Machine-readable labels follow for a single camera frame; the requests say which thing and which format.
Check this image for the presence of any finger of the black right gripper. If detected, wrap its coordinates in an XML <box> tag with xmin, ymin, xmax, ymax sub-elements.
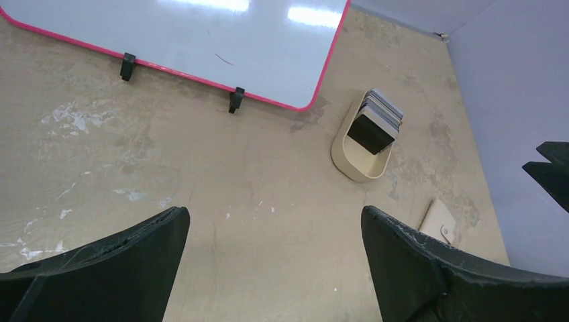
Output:
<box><xmin>522</xmin><ymin>161</ymin><xmax>568</xmax><ymax>212</ymax></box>
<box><xmin>536</xmin><ymin>141</ymin><xmax>569</xmax><ymax>167</ymax></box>

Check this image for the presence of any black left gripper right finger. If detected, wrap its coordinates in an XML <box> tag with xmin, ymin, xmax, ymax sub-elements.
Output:
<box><xmin>361</xmin><ymin>206</ymin><xmax>568</xmax><ymax>321</ymax></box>

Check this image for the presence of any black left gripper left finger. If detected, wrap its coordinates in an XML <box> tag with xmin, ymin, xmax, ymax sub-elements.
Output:
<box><xmin>1</xmin><ymin>207</ymin><xmax>191</xmax><ymax>321</ymax></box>

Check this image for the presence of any beige card holder wallet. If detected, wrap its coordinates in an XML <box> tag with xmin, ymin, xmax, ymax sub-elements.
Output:
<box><xmin>419</xmin><ymin>199</ymin><xmax>456</xmax><ymax>245</ymax></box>

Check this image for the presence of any beige oval card tray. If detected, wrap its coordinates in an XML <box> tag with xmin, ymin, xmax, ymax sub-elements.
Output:
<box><xmin>331</xmin><ymin>93</ymin><xmax>395</xmax><ymax>182</ymax></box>

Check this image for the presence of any black whiteboard foot right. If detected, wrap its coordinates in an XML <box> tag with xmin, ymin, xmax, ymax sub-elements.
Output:
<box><xmin>228</xmin><ymin>87</ymin><xmax>245</xmax><ymax>113</ymax></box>

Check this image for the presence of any black whiteboard foot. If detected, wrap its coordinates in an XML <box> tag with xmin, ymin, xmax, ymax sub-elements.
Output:
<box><xmin>119</xmin><ymin>52</ymin><xmax>136</xmax><ymax>82</ymax></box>
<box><xmin>228</xmin><ymin>87</ymin><xmax>245</xmax><ymax>113</ymax></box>

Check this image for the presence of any black whiteboard foot left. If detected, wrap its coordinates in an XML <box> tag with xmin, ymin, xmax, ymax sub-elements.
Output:
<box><xmin>119</xmin><ymin>52</ymin><xmax>136</xmax><ymax>82</ymax></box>

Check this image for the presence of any pink framed whiteboard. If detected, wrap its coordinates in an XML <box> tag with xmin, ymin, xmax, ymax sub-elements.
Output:
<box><xmin>1</xmin><ymin>1</ymin><xmax>350</xmax><ymax>111</ymax></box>

